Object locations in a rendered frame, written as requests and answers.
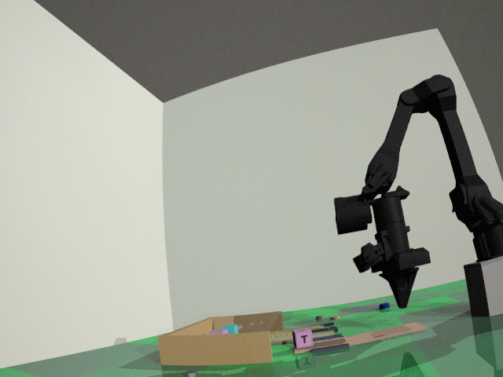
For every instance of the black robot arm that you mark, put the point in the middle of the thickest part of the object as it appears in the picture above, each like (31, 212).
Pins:
(472, 202)

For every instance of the purple labelled cube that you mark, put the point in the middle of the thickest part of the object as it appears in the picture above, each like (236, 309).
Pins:
(302, 338)

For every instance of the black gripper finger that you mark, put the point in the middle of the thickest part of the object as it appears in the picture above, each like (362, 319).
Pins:
(392, 286)
(403, 282)

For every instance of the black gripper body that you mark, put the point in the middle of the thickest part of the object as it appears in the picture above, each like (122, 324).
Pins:
(403, 257)

